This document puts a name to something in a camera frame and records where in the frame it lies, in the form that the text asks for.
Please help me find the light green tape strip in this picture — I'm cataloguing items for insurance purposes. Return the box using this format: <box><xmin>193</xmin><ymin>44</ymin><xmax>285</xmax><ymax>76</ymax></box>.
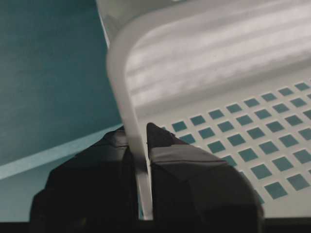
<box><xmin>0</xmin><ymin>124</ymin><xmax>122</xmax><ymax>180</ymax></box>

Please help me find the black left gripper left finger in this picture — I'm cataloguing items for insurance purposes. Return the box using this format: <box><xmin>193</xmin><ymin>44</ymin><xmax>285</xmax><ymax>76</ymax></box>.
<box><xmin>30</xmin><ymin>128</ymin><xmax>138</xmax><ymax>233</ymax></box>

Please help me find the white perforated plastic basket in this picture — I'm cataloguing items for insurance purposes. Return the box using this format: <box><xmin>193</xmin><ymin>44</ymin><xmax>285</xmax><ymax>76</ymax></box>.
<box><xmin>96</xmin><ymin>0</ymin><xmax>311</xmax><ymax>220</ymax></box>

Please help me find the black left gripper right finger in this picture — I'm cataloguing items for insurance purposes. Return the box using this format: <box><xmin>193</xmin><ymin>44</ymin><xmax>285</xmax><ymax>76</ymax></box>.
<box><xmin>146</xmin><ymin>123</ymin><xmax>264</xmax><ymax>233</ymax></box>

